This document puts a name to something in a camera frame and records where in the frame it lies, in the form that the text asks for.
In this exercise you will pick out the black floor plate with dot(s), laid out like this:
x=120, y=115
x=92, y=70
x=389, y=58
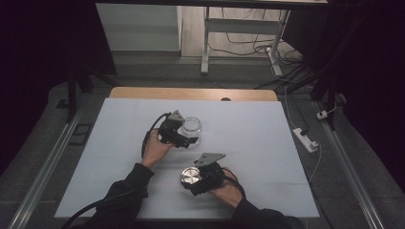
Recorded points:
x=81, y=135

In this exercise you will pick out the white desk frame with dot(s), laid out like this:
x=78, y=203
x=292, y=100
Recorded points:
x=242, y=26

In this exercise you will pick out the metal floor rail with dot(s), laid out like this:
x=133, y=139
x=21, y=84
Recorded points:
x=47, y=168
x=350, y=171

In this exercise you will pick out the white wall panel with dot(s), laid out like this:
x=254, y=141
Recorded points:
x=140, y=28

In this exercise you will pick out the wooden table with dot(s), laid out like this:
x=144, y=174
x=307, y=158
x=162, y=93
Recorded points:
x=178, y=93

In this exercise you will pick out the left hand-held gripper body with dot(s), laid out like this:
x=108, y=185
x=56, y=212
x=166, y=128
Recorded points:
x=168, y=130

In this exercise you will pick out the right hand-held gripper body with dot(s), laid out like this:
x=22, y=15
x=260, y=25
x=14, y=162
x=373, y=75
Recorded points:
x=210, y=175

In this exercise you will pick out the white foam table cover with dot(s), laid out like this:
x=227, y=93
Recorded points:
x=254, y=152

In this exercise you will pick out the person's right hand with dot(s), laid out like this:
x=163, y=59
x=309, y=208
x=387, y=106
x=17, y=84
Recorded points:
x=227, y=192

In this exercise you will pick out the clear glass jar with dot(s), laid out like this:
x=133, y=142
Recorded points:
x=192, y=129

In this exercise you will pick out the black metal stand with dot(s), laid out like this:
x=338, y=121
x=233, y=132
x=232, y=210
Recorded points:
x=329, y=95
x=72, y=92

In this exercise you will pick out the small white adapter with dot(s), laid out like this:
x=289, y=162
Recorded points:
x=322, y=114

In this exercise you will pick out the white power strip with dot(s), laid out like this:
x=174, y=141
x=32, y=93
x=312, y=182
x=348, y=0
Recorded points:
x=305, y=140

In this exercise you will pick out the silver metal jar lid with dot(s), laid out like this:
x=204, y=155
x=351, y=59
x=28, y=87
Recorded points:
x=190, y=176

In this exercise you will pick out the person's left hand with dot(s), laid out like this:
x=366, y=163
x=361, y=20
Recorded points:
x=154, y=151

